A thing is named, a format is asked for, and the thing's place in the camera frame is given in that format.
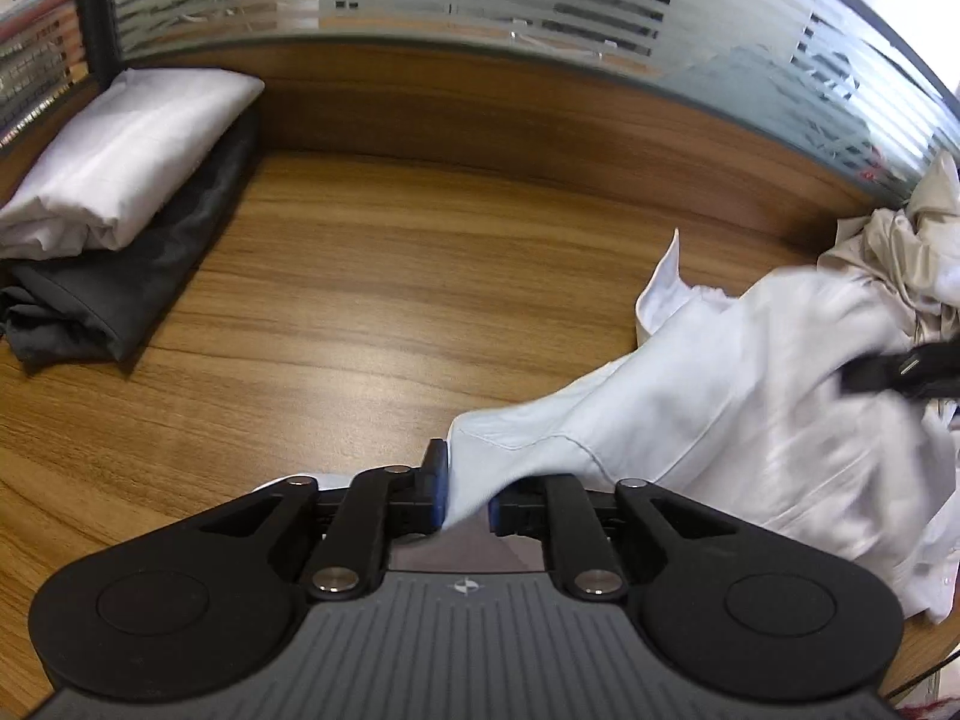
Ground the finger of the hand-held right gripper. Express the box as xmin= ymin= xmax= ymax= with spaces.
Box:
xmin=835 ymin=349 xmax=928 ymax=397

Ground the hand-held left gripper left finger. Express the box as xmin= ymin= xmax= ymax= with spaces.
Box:
xmin=191 ymin=439 xmax=452 ymax=603

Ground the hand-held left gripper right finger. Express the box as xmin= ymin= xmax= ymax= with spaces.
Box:
xmin=487 ymin=472 xmax=760 ymax=604

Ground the white dress shirt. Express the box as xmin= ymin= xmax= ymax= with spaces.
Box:
xmin=251 ymin=229 xmax=960 ymax=625

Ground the crumpled beige garment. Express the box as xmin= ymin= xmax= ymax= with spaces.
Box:
xmin=817 ymin=150 xmax=960 ymax=421

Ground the folded dark grey garment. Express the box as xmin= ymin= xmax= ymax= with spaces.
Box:
xmin=0 ymin=112 xmax=260 ymax=376

